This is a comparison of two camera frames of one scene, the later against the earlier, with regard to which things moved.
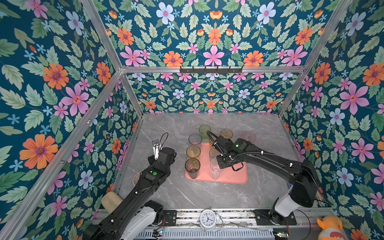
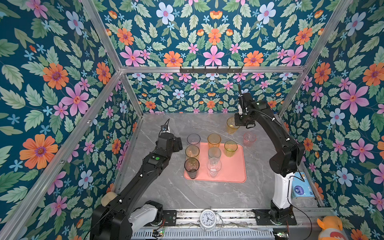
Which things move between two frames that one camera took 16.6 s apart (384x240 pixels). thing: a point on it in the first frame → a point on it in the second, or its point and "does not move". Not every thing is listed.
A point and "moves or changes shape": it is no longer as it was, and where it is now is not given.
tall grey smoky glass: (192, 166) does not move
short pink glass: (215, 170) → (249, 139)
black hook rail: (210, 70) does not move
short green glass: (203, 129) moves or changes shape
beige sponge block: (110, 201) does not move
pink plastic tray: (228, 175) does not move
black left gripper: (152, 160) → (177, 143)
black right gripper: (221, 165) → (238, 123)
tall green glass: (193, 151) does not move
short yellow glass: (226, 133) → (231, 127)
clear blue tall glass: (195, 139) does not move
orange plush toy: (332, 228) does not move
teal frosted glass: (213, 152) does not move
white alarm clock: (208, 219) does not move
